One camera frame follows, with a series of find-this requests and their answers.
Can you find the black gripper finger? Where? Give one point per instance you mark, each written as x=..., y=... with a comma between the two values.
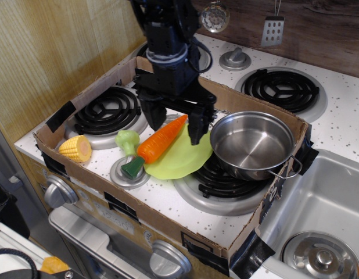
x=154, y=112
x=198, y=125

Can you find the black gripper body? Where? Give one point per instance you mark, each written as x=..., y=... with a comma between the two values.
x=177, y=86

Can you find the orange toy carrot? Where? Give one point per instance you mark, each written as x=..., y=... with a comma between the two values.
x=148, y=152

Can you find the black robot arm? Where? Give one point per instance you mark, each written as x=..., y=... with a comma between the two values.
x=173, y=51

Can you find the light green plastic plate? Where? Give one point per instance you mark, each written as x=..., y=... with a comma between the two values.
x=181, y=158

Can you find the silver stove top knob middle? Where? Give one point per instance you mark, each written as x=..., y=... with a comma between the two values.
x=172, y=125

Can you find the silver stove knob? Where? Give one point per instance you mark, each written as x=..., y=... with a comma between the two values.
x=235, y=60
x=172, y=125
x=122, y=179

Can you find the back left black burner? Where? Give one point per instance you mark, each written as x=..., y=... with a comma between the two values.
x=205, y=58

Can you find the black burner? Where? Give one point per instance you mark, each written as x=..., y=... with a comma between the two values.
x=290, y=89
x=118, y=108
x=214, y=191
x=205, y=58

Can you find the front left black burner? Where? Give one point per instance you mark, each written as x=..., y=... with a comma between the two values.
x=118, y=108

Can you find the green toy broccoli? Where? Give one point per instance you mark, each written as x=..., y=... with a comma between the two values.
x=127, y=140

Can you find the stainless steel pot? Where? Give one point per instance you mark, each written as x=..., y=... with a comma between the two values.
x=255, y=146

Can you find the silver stove top knob back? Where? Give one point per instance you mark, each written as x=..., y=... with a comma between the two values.
x=235, y=60

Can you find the silver stove top knob front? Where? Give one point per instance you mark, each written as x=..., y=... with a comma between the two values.
x=122, y=179

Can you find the front right black burner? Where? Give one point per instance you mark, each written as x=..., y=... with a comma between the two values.
x=214, y=191

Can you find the hanging silver strainer ladle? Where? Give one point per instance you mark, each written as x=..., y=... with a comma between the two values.
x=215, y=17

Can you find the yellow toy corn cob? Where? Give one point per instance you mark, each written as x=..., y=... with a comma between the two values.
x=77, y=149

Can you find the back right black burner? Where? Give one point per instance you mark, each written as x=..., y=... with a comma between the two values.
x=290, y=89

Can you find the hanging silver slotted spatula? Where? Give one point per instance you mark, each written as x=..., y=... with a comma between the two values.
x=273, y=28

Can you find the brown cardboard fence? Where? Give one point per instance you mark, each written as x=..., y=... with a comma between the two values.
x=155, y=210

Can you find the silver oven knob left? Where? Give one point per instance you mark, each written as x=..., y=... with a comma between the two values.
x=59, y=192

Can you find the silver oven knob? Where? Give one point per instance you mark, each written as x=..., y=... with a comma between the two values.
x=168, y=262
x=59, y=192

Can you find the silver oven knob right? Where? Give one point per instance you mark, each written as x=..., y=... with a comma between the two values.
x=168, y=262

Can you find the silver sink basin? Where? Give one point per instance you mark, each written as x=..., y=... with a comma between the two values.
x=324, y=199

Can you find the silver pot lid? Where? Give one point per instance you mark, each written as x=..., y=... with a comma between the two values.
x=320, y=255

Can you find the orange object at bottom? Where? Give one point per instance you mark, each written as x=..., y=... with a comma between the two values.
x=53, y=264

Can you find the silver oven door handle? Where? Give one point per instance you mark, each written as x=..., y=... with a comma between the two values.
x=104, y=252

